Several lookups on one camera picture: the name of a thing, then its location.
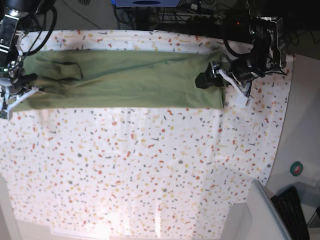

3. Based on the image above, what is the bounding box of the green t-shirt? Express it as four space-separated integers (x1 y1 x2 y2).
15 50 225 112

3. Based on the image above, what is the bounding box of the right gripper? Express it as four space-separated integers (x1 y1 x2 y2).
0 73 38 97

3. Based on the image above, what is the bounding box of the black keyboard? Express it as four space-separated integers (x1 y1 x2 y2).
271 186 310 240

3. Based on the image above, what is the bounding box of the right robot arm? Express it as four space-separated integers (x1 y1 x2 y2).
0 0 58 97

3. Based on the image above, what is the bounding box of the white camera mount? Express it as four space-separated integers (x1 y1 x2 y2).
0 86 45 121
217 69 252 108

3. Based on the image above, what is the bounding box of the terrazzo patterned tablecloth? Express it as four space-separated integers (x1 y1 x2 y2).
0 30 294 240

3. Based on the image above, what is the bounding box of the green tape roll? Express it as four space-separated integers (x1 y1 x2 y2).
289 161 304 177

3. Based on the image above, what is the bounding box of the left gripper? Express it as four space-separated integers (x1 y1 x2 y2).
195 58 265 89

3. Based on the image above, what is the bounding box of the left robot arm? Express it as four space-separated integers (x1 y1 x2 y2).
195 0 286 95

